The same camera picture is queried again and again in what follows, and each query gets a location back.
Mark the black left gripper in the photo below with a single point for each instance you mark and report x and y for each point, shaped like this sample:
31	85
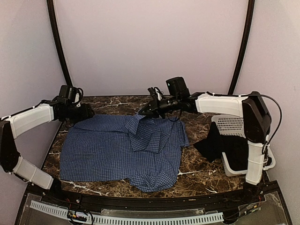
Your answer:
86	113

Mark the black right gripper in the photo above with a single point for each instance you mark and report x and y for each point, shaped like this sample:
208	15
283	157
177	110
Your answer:
155	110

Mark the blue checkered shirt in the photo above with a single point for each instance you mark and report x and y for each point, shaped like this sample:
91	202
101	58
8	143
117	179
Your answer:
145	151

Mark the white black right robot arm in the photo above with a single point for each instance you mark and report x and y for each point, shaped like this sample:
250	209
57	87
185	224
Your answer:
242	115

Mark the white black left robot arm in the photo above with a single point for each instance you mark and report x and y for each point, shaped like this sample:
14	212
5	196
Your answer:
66	105

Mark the white plastic laundry basket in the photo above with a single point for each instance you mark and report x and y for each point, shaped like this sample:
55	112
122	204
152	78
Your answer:
260	158

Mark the black garment in basket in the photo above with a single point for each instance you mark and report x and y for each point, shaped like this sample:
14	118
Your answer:
218	147

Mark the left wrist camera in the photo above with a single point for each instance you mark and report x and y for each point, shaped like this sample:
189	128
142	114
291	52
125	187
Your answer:
75	95

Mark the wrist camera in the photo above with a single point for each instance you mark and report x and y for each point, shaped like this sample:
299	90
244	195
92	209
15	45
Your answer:
156	93
75	95

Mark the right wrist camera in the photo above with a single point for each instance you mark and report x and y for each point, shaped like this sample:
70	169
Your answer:
156	93

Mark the black front table rail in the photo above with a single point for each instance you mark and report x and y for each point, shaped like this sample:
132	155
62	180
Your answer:
227	201

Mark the white slotted cable duct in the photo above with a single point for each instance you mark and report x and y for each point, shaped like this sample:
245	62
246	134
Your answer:
126	217

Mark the black left corner post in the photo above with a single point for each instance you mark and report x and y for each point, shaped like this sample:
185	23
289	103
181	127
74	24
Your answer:
57	41

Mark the black corner post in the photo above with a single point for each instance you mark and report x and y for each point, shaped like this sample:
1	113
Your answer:
57	41
243	46

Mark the black right corner post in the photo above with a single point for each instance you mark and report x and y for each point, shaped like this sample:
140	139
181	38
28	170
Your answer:
243	46

